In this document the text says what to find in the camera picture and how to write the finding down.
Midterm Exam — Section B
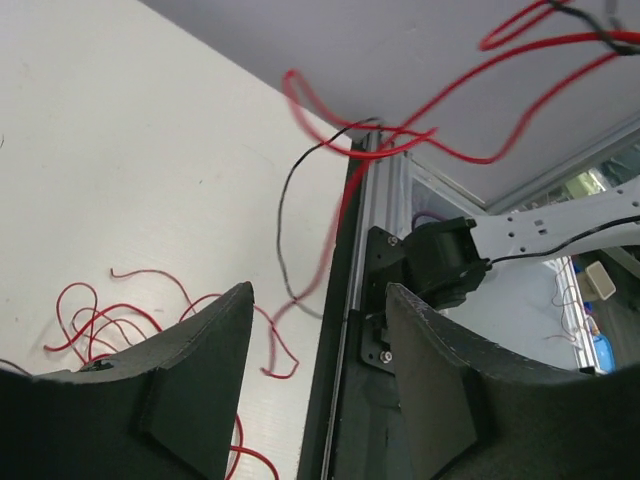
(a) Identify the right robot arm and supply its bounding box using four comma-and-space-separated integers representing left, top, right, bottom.
403, 178, 639, 308

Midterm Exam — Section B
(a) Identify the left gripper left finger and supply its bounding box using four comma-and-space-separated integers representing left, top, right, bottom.
1, 282, 254, 479

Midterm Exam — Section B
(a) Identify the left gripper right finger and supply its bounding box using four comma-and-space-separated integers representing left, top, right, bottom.
386, 284, 639, 479

